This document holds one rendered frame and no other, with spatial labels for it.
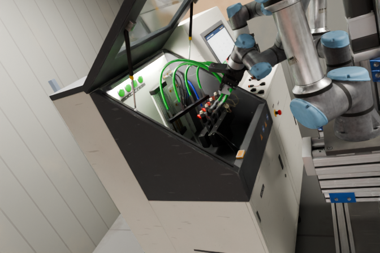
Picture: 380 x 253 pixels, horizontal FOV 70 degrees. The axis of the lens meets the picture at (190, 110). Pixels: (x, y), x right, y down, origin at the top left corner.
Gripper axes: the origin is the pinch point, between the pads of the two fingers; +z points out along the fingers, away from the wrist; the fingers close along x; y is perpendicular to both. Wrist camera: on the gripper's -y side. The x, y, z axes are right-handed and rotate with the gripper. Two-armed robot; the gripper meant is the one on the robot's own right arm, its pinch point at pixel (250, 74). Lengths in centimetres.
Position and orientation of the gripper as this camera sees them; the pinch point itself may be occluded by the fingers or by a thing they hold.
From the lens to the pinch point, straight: 145.6
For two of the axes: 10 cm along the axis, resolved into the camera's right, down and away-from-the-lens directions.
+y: 8.4, -1.6, -5.1
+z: 3.7, 8.7, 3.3
